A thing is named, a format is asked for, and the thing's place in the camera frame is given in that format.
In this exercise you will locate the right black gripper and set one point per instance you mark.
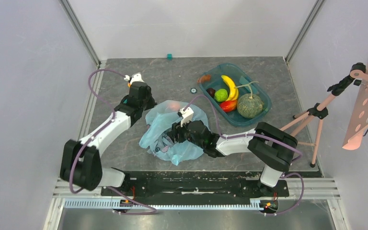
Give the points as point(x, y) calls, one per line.
point(176, 134)

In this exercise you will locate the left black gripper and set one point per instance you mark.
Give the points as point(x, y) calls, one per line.
point(152, 101)

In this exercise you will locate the green netted fake melon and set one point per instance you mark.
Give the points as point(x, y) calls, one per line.
point(250, 105)

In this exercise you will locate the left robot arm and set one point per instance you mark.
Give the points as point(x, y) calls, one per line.
point(81, 161)

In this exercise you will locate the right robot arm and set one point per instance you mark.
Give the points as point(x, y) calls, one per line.
point(271, 145)

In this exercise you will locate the pink fake peach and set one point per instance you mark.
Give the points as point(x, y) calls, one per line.
point(174, 106)

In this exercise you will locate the dark brown fake fruit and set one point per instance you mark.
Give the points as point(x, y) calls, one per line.
point(211, 92)

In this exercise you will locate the green fake fruit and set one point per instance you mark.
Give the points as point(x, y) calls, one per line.
point(221, 95)

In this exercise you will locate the red fake mango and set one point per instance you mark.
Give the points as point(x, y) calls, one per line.
point(229, 106)

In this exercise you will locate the yellow fake banana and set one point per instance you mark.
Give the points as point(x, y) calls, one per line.
point(233, 90)

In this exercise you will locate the orange curved toy piece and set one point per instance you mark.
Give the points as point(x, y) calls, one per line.
point(204, 78)

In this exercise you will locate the teal rectangular block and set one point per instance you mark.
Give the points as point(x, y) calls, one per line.
point(247, 85)

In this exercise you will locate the pink music stand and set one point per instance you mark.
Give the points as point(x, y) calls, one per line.
point(358, 123)

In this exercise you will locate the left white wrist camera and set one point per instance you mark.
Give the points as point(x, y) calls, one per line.
point(137, 77)

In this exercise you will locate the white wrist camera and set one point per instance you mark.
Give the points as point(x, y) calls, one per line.
point(137, 77)
point(186, 114)

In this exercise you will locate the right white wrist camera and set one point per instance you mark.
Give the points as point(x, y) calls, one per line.
point(186, 114)

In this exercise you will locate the white cable tray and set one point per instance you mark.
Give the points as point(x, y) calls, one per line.
point(121, 204)

